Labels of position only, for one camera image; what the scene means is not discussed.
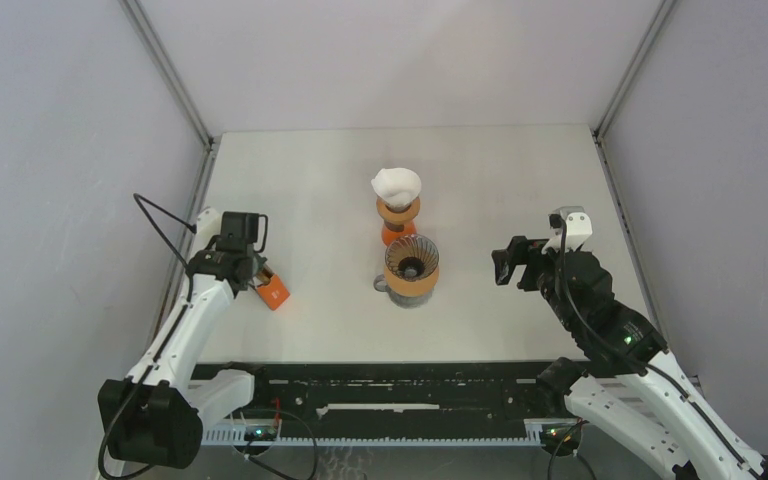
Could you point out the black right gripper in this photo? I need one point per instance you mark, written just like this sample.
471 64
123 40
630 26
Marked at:
520 251

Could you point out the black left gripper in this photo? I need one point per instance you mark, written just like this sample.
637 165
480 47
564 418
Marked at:
260 261

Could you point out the grey ribbed glass dripper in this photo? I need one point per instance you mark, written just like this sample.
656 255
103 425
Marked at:
412 257

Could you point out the orange glass carafe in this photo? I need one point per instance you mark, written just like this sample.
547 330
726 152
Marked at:
390 232

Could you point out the white paper coffee filter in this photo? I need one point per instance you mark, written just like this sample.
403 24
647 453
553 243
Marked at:
397 187

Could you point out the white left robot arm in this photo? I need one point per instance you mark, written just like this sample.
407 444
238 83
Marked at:
152 416

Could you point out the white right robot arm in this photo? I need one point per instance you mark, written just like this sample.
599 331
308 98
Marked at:
683 437

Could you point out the orange coffee filter box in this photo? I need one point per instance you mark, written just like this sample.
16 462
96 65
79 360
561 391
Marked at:
270 288

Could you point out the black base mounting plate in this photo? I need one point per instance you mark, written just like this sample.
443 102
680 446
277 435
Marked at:
355 402

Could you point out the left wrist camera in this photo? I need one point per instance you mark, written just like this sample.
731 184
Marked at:
231 231

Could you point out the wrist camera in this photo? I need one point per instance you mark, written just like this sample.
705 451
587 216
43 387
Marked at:
231 231
571 226

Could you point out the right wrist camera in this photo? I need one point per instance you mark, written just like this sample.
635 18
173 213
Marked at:
571 226

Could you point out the aluminium frame rail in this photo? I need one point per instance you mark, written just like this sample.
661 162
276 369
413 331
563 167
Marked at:
137 15

